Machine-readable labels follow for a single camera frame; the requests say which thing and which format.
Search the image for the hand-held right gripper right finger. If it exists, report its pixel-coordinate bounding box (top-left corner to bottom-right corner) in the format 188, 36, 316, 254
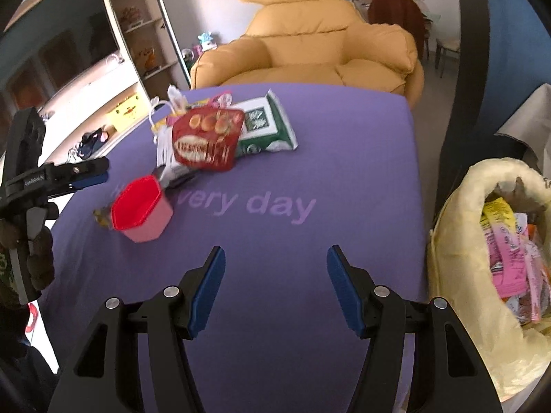
326, 244, 504, 413

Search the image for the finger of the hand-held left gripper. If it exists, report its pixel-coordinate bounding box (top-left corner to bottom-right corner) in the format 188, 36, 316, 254
47, 157, 110, 186
49, 171, 108, 201

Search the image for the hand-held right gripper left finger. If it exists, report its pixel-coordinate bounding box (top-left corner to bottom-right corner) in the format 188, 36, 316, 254
47, 245, 227, 413

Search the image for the brown candy wrapper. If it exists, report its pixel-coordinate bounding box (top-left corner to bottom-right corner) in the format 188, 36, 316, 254
93, 207, 115, 230

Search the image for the pink hexagonal plastic cup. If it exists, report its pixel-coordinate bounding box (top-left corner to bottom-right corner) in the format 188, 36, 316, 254
111, 176, 174, 244

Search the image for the dark wrapper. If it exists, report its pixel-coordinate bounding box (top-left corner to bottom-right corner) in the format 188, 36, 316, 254
156, 164, 199, 190

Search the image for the red biscuit packet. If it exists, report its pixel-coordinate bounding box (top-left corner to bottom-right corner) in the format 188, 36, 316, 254
172, 107, 246, 173

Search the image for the clear pink packet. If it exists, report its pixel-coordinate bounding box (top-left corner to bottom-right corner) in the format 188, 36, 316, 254
189, 90, 235, 117

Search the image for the pink wrapper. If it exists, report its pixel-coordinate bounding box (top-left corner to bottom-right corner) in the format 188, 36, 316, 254
484, 224, 549, 323

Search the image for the yellow wrapper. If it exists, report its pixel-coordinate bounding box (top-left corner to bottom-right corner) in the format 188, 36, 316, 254
480, 198, 515, 233

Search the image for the green white snack packet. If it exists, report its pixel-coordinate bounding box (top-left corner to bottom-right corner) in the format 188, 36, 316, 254
235, 89, 299, 156

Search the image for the person's left hand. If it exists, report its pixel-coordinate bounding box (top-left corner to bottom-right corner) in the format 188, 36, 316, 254
0, 217, 56, 306

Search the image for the black pink toy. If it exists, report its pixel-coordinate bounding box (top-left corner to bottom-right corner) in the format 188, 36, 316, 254
69, 127, 108, 160

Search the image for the yellow box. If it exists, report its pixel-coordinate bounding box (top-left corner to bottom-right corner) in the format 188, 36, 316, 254
106, 94, 145, 130

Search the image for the white yellow small carton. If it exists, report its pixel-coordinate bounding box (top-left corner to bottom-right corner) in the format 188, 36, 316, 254
148, 86, 190, 145

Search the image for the black television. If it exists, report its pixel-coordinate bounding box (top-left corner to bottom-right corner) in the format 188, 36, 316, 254
0, 0, 123, 121

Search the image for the purple tablecloth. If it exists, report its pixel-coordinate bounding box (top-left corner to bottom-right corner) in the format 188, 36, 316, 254
39, 82, 431, 413

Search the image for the tall wooden shelf unit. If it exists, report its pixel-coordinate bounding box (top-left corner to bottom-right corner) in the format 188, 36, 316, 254
97, 0, 192, 95

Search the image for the yellow leather armchair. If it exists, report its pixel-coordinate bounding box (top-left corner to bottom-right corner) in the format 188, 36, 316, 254
189, 0, 425, 108

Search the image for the white sofa cover sheet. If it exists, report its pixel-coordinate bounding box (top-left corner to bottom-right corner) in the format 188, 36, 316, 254
495, 95, 551, 168

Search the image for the dining chair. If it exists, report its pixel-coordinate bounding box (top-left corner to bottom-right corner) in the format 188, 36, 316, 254
435, 36, 461, 78

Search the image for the brown coat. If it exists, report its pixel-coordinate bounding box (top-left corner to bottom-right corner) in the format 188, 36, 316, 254
368, 0, 427, 59

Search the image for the blue cloth partition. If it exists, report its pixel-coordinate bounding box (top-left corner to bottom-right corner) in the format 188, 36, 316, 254
435, 0, 551, 220

